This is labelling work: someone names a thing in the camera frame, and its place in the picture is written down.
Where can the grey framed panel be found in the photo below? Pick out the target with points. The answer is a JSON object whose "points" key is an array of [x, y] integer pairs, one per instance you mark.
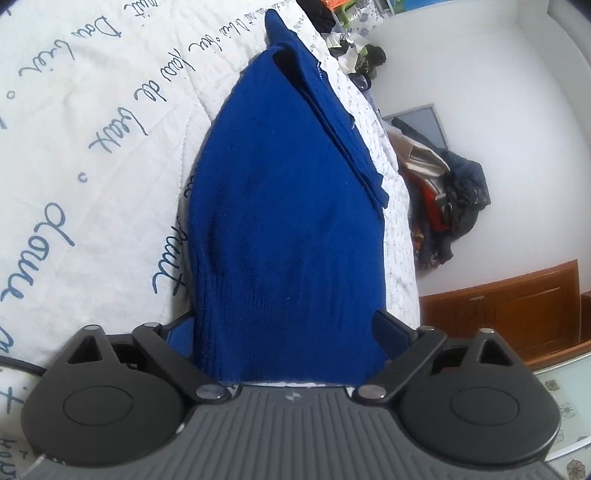
{"points": [[427, 122]]}

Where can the wooden cabinet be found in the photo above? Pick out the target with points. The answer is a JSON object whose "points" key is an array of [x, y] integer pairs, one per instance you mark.
{"points": [[503, 309]]}

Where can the pile of dark clothes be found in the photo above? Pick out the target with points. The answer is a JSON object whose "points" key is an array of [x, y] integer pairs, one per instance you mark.
{"points": [[443, 203]]}

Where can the floral glass table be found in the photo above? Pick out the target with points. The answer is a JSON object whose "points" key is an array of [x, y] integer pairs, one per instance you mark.
{"points": [[570, 406]]}

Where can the black cloth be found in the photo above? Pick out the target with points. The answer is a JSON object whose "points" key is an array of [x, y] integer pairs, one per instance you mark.
{"points": [[318, 14]]}

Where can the colourful wall poster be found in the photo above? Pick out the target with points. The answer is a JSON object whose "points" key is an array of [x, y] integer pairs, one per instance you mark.
{"points": [[397, 3]]}

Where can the dark plush toy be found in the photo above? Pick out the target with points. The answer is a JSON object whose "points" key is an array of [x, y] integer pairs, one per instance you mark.
{"points": [[375, 60]]}

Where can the crumpled clear plastic bag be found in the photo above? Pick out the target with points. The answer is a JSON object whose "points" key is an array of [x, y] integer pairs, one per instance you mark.
{"points": [[348, 50]]}

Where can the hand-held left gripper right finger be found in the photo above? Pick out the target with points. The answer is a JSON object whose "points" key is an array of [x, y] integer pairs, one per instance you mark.
{"points": [[390, 334]]}

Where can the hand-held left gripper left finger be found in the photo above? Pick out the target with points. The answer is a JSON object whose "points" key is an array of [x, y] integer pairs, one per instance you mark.
{"points": [[179, 339]]}

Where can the white script-printed quilt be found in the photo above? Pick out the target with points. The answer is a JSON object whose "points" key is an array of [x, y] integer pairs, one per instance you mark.
{"points": [[92, 101]]}

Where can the orange cloth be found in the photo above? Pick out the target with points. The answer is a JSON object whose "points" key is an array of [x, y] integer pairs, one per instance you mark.
{"points": [[333, 4]]}

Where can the blue knit sweater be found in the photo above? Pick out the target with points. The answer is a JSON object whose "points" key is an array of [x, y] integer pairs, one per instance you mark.
{"points": [[281, 221]]}

